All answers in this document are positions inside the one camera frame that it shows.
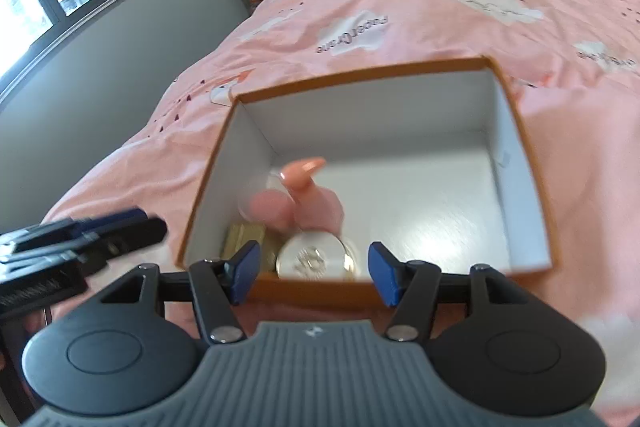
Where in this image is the small brown cardboard box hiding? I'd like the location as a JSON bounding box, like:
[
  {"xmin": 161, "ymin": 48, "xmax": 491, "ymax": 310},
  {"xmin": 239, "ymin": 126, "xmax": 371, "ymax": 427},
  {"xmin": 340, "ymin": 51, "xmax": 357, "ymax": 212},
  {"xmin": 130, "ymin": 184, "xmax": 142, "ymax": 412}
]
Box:
[{"xmin": 220, "ymin": 222, "xmax": 284, "ymax": 273}]

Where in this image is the clear plastic pink cup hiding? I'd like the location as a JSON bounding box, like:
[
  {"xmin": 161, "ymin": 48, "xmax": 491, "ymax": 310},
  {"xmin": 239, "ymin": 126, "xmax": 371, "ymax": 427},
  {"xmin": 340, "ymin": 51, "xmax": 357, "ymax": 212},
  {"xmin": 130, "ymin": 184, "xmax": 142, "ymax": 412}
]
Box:
[{"xmin": 238, "ymin": 171, "xmax": 294, "ymax": 232}]

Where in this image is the round white gold compact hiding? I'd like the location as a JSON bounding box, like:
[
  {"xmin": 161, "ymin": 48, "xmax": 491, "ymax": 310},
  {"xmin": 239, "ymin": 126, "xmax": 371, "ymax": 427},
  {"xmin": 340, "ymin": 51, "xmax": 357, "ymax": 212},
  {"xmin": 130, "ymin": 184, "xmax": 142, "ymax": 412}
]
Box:
[{"xmin": 276, "ymin": 231, "xmax": 358, "ymax": 281}]

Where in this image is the pink pump bottle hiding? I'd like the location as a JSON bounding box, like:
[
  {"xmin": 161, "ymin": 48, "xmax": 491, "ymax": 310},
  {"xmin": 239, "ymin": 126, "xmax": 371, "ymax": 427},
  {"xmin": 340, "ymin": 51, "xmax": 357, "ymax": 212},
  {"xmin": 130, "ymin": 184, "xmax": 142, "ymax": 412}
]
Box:
[{"xmin": 280, "ymin": 157, "xmax": 344, "ymax": 236}]

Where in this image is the orange cardboard box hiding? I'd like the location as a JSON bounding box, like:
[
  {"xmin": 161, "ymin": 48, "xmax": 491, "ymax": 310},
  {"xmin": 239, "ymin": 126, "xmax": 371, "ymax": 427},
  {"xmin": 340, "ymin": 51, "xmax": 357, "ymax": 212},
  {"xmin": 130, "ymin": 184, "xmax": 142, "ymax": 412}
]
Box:
[{"xmin": 178, "ymin": 56, "xmax": 560, "ymax": 309}]

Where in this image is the pink cloud-print bedspread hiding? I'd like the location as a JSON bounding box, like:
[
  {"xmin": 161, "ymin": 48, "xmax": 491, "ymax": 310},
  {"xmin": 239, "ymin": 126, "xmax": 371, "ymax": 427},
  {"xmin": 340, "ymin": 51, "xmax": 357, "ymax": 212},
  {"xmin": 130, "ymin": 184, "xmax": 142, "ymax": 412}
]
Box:
[{"xmin": 47, "ymin": 0, "xmax": 639, "ymax": 426}]

